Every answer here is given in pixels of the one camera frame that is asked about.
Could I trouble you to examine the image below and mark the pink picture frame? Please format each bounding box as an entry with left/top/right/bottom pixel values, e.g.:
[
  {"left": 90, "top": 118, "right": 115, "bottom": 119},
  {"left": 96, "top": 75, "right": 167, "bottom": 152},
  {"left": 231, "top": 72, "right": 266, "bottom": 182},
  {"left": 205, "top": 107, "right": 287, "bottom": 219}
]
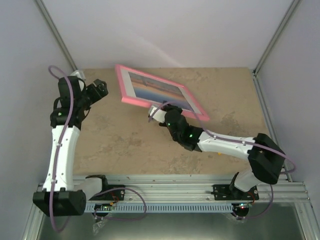
[{"left": 115, "top": 64, "right": 210, "bottom": 121}]

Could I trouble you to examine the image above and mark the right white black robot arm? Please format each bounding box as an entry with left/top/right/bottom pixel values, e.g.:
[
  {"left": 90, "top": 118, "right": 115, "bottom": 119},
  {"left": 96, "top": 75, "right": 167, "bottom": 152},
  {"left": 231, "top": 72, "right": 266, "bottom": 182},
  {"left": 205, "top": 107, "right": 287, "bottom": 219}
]
[{"left": 161, "top": 104, "right": 285, "bottom": 200}]

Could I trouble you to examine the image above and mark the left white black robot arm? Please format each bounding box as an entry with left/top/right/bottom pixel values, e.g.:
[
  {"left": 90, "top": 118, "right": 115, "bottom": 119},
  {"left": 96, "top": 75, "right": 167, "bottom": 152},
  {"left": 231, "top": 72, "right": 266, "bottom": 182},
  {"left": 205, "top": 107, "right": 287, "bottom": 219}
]
[{"left": 32, "top": 75, "right": 110, "bottom": 217}]

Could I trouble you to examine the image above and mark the clear plastic bag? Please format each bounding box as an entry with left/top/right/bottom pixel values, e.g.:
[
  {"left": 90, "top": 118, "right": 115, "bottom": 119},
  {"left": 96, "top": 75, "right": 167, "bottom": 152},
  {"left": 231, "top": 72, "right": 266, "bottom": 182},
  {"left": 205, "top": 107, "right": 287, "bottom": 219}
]
[{"left": 92, "top": 219, "right": 106, "bottom": 236}]

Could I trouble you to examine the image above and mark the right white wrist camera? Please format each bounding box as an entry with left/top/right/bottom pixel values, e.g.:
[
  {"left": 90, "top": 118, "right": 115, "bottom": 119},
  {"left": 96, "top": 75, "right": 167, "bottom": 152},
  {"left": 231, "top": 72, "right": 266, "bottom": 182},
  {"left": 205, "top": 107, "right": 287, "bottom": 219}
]
[{"left": 148, "top": 105, "right": 167, "bottom": 124}]

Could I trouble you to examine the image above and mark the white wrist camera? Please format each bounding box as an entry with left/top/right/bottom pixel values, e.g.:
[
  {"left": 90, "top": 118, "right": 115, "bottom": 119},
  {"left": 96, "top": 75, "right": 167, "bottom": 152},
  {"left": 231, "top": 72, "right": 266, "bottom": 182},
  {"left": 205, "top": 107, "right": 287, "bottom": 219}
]
[
  {"left": 148, "top": 105, "right": 167, "bottom": 124},
  {"left": 70, "top": 70, "right": 86, "bottom": 81}
]

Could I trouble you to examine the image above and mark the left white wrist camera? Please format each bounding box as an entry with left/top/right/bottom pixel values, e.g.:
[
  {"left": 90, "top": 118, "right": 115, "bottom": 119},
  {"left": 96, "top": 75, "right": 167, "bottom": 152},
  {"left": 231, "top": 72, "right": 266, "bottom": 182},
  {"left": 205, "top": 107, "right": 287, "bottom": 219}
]
[{"left": 70, "top": 70, "right": 86, "bottom": 81}]

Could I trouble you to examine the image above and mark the aluminium rail platform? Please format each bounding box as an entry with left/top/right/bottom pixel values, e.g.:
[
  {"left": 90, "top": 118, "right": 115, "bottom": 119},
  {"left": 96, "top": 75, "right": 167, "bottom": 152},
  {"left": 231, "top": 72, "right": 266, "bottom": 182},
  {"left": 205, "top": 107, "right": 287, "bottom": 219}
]
[{"left": 33, "top": 159, "right": 312, "bottom": 205}]

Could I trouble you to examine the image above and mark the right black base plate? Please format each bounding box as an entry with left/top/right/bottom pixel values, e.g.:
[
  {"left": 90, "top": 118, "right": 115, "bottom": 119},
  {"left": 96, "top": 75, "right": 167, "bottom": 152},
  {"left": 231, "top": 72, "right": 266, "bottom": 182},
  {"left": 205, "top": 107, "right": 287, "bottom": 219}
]
[{"left": 210, "top": 184, "right": 260, "bottom": 201}]

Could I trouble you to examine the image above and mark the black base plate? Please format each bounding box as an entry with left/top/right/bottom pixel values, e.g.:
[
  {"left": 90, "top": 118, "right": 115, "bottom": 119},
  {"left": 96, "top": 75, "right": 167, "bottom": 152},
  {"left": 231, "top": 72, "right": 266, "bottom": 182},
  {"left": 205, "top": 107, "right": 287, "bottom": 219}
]
[
  {"left": 210, "top": 184, "right": 260, "bottom": 201},
  {"left": 89, "top": 184, "right": 125, "bottom": 202}
]

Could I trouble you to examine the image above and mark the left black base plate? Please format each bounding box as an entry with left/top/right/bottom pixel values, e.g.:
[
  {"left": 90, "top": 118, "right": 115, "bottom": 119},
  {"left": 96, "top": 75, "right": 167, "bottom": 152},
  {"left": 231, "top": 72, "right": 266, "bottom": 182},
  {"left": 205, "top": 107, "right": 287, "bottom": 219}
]
[{"left": 89, "top": 184, "right": 125, "bottom": 202}]

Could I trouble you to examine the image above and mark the light blue cable duct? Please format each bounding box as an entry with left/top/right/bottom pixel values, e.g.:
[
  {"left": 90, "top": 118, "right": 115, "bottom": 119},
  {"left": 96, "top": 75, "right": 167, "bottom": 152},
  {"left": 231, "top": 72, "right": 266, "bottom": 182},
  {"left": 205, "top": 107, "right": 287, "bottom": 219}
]
[{"left": 84, "top": 202, "right": 253, "bottom": 214}]

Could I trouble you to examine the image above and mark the aluminium corner post left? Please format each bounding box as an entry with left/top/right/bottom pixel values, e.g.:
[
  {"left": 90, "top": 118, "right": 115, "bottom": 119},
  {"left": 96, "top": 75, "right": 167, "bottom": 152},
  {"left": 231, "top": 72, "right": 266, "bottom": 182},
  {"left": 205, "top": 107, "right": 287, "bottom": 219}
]
[{"left": 34, "top": 0, "right": 78, "bottom": 71}]

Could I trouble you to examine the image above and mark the aluminium corner post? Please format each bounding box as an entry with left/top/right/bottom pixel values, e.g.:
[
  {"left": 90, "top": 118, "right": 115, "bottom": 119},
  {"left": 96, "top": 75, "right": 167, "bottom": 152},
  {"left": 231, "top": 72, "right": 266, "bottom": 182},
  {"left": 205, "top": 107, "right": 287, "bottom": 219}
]
[
  {"left": 252, "top": 0, "right": 303, "bottom": 77},
  {"left": 34, "top": 0, "right": 78, "bottom": 71}
]

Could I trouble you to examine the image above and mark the aluminium corner post right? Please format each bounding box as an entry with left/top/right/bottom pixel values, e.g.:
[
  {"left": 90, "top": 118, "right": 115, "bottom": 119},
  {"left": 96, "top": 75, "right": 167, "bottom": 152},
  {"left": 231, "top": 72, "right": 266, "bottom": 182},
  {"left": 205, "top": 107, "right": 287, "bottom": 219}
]
[{"left": 252, "top": 0, "right": 303, "bottom": 77}]

